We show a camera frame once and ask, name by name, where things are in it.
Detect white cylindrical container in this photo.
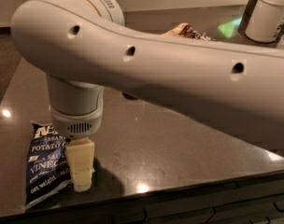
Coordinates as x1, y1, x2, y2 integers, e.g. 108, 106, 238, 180
245, 0, 284, 43

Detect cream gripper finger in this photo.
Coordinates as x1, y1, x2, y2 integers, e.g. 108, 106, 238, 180
65, 137, 94, 192

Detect brown and cream snack bag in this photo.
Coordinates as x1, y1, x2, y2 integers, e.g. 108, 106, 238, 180
163, 22, 214, 41

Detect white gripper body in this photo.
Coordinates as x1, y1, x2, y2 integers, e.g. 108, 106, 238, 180
50, 106, 103, 138

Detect blue Kettle chip bag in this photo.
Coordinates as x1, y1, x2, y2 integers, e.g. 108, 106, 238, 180
25, 121, 72, 209

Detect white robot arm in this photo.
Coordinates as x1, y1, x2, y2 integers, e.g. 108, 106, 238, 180
11, 0, 284, 154

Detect dark cabinet drawers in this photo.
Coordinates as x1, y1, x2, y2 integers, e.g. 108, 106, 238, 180
0, 172, 284, 224

